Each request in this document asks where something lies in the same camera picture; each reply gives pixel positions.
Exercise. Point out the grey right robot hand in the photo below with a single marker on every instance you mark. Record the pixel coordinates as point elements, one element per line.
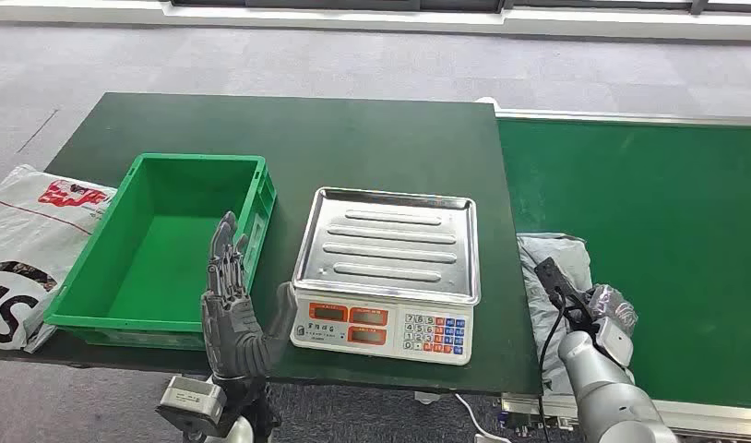
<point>614,306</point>

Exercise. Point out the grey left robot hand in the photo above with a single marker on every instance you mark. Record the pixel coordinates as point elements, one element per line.
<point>229,330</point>

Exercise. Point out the grey plastic mailer package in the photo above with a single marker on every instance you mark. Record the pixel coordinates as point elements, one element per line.
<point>565,251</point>

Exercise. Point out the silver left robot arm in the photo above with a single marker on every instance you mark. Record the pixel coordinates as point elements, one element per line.
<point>253,403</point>

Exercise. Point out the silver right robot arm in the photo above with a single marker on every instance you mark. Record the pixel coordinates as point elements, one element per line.
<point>601,391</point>

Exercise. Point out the green plastic crate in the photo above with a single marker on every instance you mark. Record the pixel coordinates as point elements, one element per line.
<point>155,263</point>

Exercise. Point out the white electronic scale steel tray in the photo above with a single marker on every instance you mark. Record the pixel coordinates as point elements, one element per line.
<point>388,244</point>

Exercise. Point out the small white plastic piece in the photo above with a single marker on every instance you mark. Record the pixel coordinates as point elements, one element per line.
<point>427,398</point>

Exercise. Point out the white plastic bag red print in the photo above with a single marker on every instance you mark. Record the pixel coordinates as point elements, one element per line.
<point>27,232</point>

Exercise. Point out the white window sill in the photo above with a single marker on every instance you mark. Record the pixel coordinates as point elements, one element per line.
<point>76,12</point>

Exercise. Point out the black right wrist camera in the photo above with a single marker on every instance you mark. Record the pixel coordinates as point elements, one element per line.
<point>556,278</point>

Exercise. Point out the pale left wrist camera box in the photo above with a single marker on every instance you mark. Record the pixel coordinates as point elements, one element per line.
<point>192,397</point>

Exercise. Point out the green conveyor belt aluminium frame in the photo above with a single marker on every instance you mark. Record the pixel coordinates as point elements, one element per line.
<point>656,214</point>

